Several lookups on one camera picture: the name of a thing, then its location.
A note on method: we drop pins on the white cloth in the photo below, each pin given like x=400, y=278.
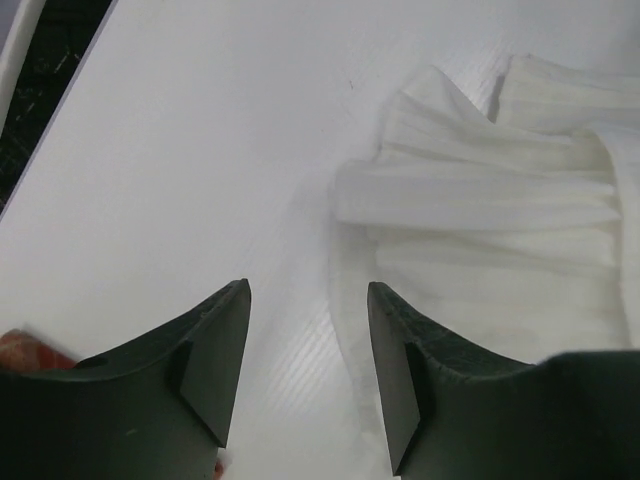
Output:
x=519, y=233

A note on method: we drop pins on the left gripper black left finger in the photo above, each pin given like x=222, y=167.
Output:
x=156, y=407

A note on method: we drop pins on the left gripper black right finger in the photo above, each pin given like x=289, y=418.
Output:
x=455, y=410

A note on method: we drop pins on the red checked skirt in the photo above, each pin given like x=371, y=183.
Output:
x=21, y=352

